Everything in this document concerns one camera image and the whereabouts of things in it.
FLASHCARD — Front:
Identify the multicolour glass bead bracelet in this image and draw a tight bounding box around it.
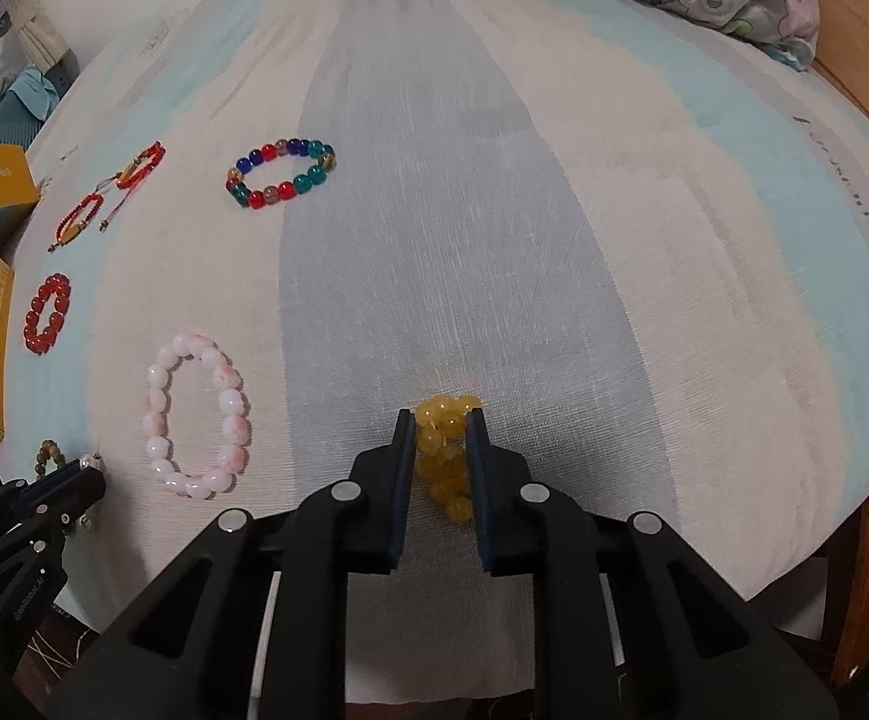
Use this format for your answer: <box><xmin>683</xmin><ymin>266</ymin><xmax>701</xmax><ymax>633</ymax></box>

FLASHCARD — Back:
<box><xmin>224</xmin><ymin>136</ymin><xmax>338</xmax><ymax>212</ymax></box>

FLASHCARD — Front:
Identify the yellow bead bracelet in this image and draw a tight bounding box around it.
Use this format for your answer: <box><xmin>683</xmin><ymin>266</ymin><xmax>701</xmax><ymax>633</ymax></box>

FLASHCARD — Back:
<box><xmin>411</xmin><ymin>393</ymin><xmax>486</xmax><ymax>525</ymax></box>

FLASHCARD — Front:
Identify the red bead bracelet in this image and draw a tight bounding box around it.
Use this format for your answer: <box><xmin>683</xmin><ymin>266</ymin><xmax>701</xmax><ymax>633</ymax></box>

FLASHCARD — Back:
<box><xmin>22</xmin><ymin>271</ymin><xmax>73</xmax><ymax>356</ymax></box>

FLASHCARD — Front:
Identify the striped bed sheet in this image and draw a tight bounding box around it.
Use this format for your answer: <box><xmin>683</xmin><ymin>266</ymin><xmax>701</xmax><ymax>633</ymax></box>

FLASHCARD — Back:
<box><xmin>0</xmin><ymin>0</ymin><xmax>869</xmax><ymax>706</ymax></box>

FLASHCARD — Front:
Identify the pink white bead bracelet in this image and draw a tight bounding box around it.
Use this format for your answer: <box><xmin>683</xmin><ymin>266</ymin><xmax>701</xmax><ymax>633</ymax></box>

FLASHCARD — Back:
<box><xmin>141</xmin><ymin>331</ymin><xmax>254</xmax><ymax>503</ymax></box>

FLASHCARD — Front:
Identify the red cord bracelet long charm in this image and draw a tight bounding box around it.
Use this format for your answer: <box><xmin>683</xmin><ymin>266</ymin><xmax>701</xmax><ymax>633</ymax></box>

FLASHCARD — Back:
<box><xmin>47</xmin><ymin>192</ymin><xmax>104</xmax><ymax>252</ymax></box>

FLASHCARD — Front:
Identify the red cord bracelet small charm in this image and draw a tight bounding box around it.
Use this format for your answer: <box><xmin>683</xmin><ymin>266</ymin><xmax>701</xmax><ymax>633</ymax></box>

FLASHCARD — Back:
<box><xmin>99</xmin><ymin>140</ymin><xmax>166</xmax><ymax>232</ymax></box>

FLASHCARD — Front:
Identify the teal suitcase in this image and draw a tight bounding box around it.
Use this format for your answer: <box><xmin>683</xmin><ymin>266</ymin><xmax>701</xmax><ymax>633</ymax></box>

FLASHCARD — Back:
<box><xmin>0</xmin><ymin>65</ymin><xmax>60</xmax><ymax>149</ymax></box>

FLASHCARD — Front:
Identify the brown wooden bead bracelet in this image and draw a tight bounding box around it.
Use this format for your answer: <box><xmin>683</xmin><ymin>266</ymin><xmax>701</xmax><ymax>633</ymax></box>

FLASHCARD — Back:
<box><xmin>32</xmin><ymin>439</ymin><xmax>103</xmax><ymax>533</ymax></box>

